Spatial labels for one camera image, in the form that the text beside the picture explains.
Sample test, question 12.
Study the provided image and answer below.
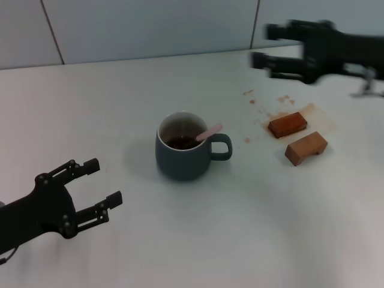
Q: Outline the dark coffee liquid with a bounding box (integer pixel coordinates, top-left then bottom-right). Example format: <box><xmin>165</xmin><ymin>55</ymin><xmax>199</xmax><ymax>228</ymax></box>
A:
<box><xmin>166</xmin><ymin>135</ymin><xmax>201</xmax><ymax>151</ymax></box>

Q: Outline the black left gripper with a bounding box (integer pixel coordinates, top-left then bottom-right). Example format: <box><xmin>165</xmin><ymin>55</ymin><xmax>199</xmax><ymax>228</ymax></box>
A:
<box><xmin>0</xmin><ymin>158</ymin><xmax>124</xmax><ymax>250</ymax></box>

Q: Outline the plain light wooden block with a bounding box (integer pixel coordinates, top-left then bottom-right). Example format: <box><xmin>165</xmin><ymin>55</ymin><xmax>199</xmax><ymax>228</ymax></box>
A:
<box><xmin>284</xmin><ymin>131</ymin><xmax>329</xmax><ymax>167</ymax></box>

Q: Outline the thin black cable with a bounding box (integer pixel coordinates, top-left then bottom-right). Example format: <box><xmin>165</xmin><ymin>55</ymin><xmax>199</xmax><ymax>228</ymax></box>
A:
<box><xmin>0</xmin><ymin>246</ymin><xmax>16</xmax><ymax>266</ymax></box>

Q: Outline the pink handled metal spoon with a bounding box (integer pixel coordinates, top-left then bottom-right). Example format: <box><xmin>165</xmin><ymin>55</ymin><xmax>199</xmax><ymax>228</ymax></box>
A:
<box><xmin>196</xmin><ymin>123</ymin><xmax>223</xmax><ymax>142</ymax></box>

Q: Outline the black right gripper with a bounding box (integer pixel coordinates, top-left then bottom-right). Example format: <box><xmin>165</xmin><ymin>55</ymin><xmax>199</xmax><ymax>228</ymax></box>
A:
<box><xmin>250</xmin><ymin>20</ymin><xmax>384</xmax><ymax>85</ymax></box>

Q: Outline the grey ceramic mug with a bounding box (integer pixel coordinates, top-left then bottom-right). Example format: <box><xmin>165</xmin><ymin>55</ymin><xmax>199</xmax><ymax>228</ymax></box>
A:
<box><xmin>155</xmin><ymin>111</ymin><xmax>233</xmax><ymax>182</ymax></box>

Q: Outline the stained dark wooden block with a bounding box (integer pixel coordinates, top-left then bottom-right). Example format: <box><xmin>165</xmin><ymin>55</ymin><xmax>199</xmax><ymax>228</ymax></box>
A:
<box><xmin>267</xmin><ymin>111</ymin><xmax>308</xmax><ymax>140</ymax></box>

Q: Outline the small metal stand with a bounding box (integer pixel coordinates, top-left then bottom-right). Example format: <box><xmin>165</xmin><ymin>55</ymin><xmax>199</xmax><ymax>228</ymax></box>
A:
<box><xmin>349</xmin><ymin>67</ymin><xmax>384</xmax><ymax>98</ymax></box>

